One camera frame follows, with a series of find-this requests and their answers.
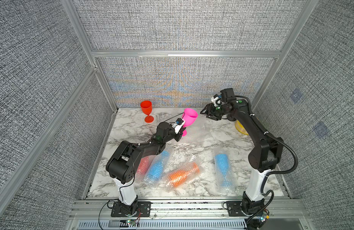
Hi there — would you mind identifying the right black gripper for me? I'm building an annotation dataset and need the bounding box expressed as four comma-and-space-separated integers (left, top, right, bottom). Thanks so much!
200, 103, 229, 120

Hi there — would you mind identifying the pink plastic wine glass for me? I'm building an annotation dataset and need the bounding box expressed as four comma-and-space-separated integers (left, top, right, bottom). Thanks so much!
182, 108, 198, 137

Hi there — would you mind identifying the red plastic wine glass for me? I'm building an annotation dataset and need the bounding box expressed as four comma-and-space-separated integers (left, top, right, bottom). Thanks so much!
140, 101, 154, 123

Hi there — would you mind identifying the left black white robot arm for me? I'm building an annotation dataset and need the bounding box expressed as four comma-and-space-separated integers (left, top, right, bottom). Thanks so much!
106, 118, 186, 215

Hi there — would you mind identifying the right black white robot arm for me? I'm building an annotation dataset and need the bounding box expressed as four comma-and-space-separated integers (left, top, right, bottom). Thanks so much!
200, 97, 283, 216

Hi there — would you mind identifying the wrapped red wine glass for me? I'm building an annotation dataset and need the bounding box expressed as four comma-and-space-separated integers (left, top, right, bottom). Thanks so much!
136, 156, 153, 181

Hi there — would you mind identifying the wrapped blue wine glass left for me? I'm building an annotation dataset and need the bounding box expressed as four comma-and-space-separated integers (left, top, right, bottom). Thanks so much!
144, 147, 174, 185

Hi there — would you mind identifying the wrapped blue wine glass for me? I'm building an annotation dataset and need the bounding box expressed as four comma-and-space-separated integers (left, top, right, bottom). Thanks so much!
214, 153, 235, 194
144, 147, 174, 185

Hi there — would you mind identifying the wrapped orange wine glass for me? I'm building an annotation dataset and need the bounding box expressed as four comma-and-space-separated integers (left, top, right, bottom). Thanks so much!
164, 161, 202, 192

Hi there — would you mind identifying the wrapped blue wine glass right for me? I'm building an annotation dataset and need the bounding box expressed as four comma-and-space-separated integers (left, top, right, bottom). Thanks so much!
214, 153, 235, 194

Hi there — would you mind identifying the yellow bowl with buns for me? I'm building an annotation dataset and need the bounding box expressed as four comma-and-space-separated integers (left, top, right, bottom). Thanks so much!
234, 120, 248, 135

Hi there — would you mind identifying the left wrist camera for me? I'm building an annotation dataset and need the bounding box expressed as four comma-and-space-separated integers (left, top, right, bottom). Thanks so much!
172, 118, 186, 135

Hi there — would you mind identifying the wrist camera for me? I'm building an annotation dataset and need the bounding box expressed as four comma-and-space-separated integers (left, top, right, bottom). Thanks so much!
172, 118, 186, 135
210, 88, 236, 106

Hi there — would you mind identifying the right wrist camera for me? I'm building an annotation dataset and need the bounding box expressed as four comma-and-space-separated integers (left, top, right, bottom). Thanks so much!
210, 88, 236, 106

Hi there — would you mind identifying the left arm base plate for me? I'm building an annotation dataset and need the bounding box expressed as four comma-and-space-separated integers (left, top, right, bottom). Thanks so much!
111, 201, 152, 218

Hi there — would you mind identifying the black corrugated cable hose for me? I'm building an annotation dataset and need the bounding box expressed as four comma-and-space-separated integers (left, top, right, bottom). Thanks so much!
234, 95, 298, 228

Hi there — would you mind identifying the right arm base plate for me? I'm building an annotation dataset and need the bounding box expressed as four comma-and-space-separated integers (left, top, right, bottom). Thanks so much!
224, 199, 265, 217

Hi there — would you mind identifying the aluminium front rail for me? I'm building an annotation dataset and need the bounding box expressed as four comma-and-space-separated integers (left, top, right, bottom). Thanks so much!
69, 197, 310, 219

